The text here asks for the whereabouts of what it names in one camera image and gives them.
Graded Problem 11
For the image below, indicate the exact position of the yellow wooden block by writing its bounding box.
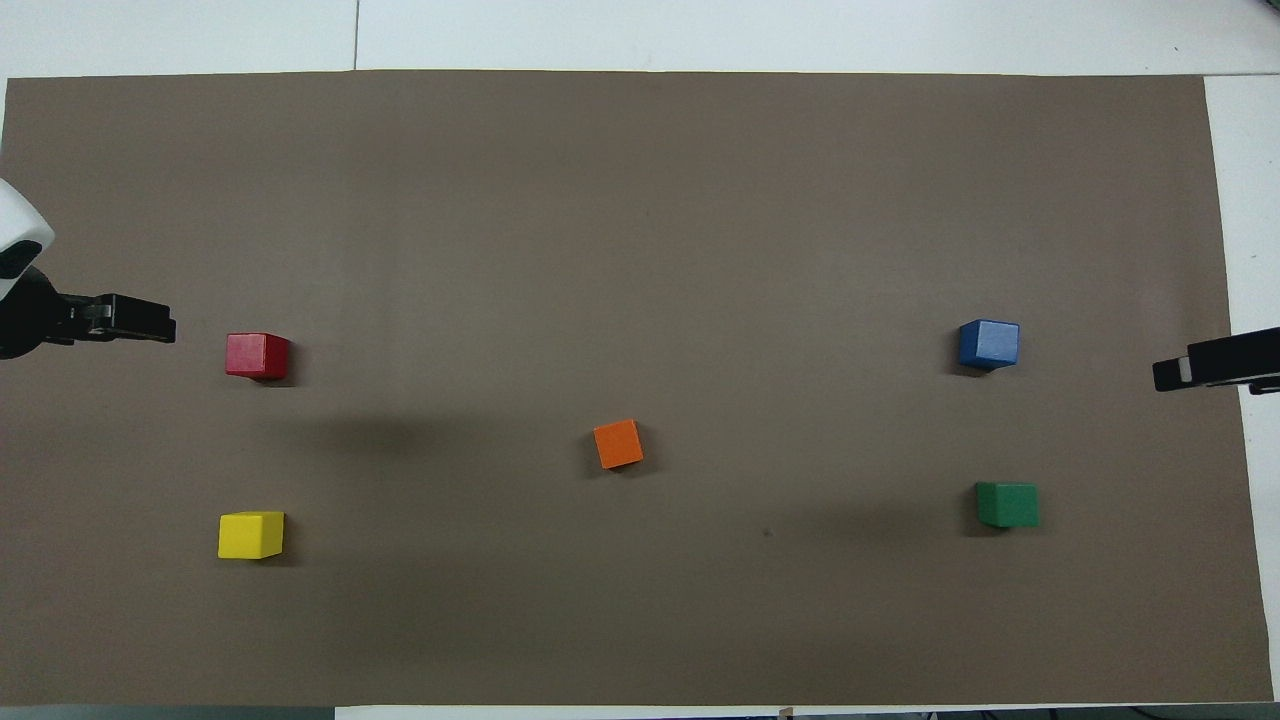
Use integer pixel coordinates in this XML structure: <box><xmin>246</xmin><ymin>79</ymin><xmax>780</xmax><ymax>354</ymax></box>
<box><xmin>217</xmin><ymin>510</ymin><xmax>287</xmax><ymax>561</ymax></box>

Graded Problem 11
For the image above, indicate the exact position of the red wooden block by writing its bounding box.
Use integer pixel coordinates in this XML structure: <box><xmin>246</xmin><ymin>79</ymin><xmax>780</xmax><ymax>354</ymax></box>
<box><xmin>225</xmin><ymin>332</ymin><xmax>292</xmax><ymax>382</ymax></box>

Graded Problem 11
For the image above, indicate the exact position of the blue wooden block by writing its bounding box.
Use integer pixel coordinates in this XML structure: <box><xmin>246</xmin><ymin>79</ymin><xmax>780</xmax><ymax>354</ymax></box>
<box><xmin>958</xmin><ymin>319</ymin><xmax>1022</xmax><ymax>372</ymax></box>

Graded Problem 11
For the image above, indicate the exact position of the green wooden block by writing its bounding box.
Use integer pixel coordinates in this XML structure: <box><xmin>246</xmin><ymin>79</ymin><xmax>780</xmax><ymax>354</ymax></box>
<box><xmin>975</xmin><ymin>481</ymin><xmax>1041</xmax><ymax>530</ymax></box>

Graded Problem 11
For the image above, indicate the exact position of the brown table mat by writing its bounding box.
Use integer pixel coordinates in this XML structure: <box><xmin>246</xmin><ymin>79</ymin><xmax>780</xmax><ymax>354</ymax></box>
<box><xmin>0</xmin><ymin>69</ymin><xmax>1276</xmax><ymax>708</ymax></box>

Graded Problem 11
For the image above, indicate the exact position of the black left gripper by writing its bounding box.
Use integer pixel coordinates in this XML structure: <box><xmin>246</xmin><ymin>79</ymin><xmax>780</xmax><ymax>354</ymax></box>
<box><xmin>0</xmin><ymin>266</ymin><xmax>178</xmax><ymax>362</ymax></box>

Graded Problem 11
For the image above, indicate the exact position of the orange wooden block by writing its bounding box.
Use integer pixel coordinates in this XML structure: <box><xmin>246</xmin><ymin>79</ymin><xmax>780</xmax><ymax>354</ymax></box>
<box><xmin>592</xmin><ymin>418</ymin><xmax>646</xmax><ymax>471</ymax></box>

